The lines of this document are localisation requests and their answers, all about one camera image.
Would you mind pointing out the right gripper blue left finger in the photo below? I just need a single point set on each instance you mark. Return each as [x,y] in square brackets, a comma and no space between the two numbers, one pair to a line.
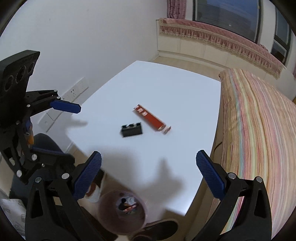
[85,173]

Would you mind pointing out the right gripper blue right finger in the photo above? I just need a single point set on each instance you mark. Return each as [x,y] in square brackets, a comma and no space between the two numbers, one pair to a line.
[212,173]

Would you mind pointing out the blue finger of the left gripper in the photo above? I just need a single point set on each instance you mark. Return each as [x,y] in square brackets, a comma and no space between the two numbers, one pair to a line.
[52,158]
[65,106]

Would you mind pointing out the white cloth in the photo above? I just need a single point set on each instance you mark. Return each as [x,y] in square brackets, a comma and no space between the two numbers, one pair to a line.
[127,201]

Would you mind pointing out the black small box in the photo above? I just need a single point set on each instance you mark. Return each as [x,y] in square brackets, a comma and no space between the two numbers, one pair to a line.
[130,130]

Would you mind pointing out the red carton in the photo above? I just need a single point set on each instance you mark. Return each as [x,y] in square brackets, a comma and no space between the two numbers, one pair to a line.
[129,208]
[152,120]

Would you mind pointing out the large black sock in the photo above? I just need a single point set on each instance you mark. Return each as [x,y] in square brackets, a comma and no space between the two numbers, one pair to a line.
[121,204]

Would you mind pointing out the pink trash bin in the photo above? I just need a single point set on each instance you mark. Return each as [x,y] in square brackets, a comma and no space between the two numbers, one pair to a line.
[115,220]

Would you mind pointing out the striped pink bedspread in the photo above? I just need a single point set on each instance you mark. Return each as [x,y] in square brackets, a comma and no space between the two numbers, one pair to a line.
[259,138]

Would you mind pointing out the right black slipper foot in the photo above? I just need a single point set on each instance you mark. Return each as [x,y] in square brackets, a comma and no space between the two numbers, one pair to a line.
[158,230]

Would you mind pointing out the white bedside cabinet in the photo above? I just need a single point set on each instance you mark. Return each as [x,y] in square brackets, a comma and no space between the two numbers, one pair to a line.
[159,168]

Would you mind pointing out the white window bench cabinet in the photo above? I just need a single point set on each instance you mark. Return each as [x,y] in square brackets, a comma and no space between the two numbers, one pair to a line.
[204,52]

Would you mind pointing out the pink window seat cover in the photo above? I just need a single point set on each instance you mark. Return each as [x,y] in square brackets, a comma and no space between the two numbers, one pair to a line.
[225,40]

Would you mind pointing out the small dark window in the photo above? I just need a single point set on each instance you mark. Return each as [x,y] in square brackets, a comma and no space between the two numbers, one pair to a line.
[282,36]

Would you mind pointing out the left pink curtain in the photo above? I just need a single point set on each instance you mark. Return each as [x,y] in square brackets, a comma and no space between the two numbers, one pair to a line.
[176,9]

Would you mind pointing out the large dark window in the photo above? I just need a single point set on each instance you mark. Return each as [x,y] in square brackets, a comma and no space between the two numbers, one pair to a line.
[238,16]

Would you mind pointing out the white wall outlet panel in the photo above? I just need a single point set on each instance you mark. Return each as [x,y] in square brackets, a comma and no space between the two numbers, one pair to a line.
[71,95]

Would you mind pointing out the black left camera box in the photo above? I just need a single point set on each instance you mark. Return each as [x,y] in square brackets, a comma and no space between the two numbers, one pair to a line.
[15,73]

